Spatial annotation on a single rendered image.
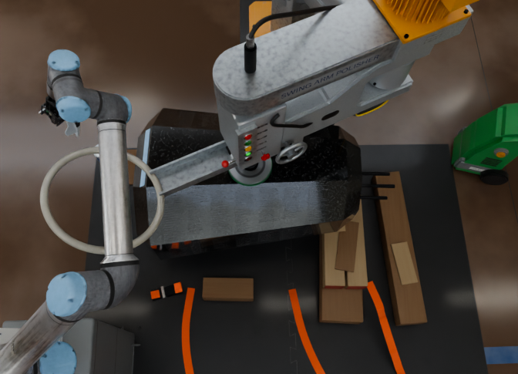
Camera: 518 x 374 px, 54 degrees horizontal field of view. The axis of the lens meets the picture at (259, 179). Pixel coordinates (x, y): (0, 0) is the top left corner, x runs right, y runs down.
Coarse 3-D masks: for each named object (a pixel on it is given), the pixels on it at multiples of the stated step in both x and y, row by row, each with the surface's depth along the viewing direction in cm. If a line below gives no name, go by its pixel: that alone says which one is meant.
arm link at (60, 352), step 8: (56, 344) 185; (64, 344) 187; (48, 352) 181; (56, 352) 184; (64, 352) 186; (72, 352) 188; (40, 360) 179; (48, 360) 180; (56, 360) 183; (64, 360) 185; (72, 360) 188; (40, 368) 178; (48, 368) 180; (56, 368) 182; (64, 368) 184; (72, 368) 187
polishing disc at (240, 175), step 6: (264, 162) 248; (270, 162) 248; (234, 168) 247; (258, 168) 247; (264, 168) 247; (270, 168) 247; (234, 174) 245; (240, 174) 245; (246, 174) 245; (252, 174) 246; (258, 174) 246; (264, 174) 246; (240, 180) 244; (246, 180) 244; (252, 180) 244; (258, 180) 244
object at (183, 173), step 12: (216, 144) 225; (192, 156) 223; (204, 156) 227; (216, 156) 228; (228, 156) 228; (156, 168) 219; (168, 168) 223; (180, 168) 225; (192, 168) 225; (204, 168) 225; (216, 168) 221; (228, 168) 224; (168, 180) 222; (180, 180) 222; (192, 180) 218; (168, 192) 217
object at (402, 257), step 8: (392, 248) 309; (400, 248) 309; (408, 248) 309; (400, 256) 307; (408, 256) 308; (400, 264) 306; (408, 264) 306; (400, 272) 304; (408, 272) 304; (400, 280) 303; (408, 280) 302; (416, 280) 302
